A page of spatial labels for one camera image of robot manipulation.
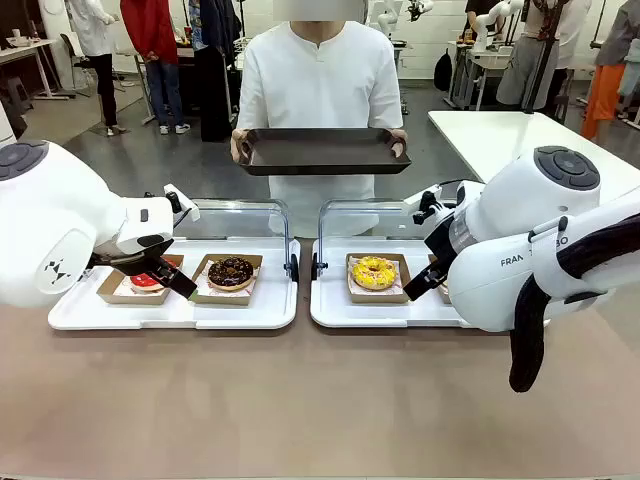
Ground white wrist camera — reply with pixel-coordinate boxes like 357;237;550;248
163;183;202;225
403;185;462;227

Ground bystander in grey skirt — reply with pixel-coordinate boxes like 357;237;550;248
495;0;569;109

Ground dark brown serving tray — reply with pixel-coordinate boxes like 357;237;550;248
232;127;413;177

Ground large white table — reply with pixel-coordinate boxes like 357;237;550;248
427;109;640;202

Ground white cylindrical appliance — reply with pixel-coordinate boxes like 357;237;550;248
0;93;18;143

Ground black backpack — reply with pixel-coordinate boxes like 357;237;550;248
433;47;454;93

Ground person left hand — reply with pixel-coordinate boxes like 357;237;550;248
389;128;409;161

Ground paper liner under red donut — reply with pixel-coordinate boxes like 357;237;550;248
113;272;166;297

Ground bystander white shirt black trousers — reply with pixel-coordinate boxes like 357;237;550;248
66;0;122;138

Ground white background workbench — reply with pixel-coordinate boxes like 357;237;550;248
445;39;517;112

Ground paper liner under yellow donut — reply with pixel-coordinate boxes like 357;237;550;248
347;255;404;298

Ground black pole stand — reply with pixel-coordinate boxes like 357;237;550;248
521;0;572;115

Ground clear plastic tray lid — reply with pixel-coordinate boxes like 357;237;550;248
169;197;301;284
311;198;441;282

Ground yellow glazed donut in box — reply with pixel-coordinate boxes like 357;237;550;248
345;251;416;305

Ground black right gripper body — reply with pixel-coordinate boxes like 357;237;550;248
423;214;469;264

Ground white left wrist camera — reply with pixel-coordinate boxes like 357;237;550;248
163;183;202;225

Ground bystander red top blue jeans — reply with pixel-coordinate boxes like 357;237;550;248
119;0;192;136

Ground rack of dark clothes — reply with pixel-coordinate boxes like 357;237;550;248
186;0;247;144

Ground white display tray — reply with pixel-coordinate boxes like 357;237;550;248
309;237;474;330
48;236;301;331

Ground black right arm cable sleeve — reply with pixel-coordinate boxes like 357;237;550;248
508;213;640;394

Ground bystander in white top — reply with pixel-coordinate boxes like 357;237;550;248
543;0;594;122

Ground person right hand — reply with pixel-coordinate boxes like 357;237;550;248
230;128;252;164

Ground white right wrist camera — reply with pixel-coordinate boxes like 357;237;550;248
403;185;462;227

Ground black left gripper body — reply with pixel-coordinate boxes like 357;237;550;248
88;234;174;275

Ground white background desk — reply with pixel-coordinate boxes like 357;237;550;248
0;37;77;102

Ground red glazed donut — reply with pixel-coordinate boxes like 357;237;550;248
96;253;185;306
127;256;179;294

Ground bystander grey top orange trousers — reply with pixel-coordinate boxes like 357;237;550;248
580;0;640;142

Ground paper liner under chocolate donut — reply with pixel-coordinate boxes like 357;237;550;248
192;258;261;298

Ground person torso in white shirt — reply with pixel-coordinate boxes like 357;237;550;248
236;19;404;239

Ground grey office chair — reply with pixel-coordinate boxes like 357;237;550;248
59;32;97;99

